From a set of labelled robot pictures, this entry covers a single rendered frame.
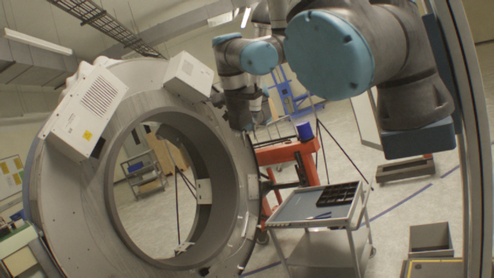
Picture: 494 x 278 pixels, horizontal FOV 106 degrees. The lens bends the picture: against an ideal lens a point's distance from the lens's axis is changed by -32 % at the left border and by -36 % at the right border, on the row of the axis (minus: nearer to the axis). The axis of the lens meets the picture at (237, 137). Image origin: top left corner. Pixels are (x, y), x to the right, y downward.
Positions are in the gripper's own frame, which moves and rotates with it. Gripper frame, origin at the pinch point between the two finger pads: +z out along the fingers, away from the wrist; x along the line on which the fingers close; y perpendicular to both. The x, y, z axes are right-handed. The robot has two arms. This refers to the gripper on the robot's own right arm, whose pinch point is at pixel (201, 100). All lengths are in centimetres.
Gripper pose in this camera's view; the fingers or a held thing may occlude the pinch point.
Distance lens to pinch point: 152.6
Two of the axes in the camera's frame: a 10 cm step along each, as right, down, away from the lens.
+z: -9.6, 1.9, 2.1
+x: -0.5, -8.5, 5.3
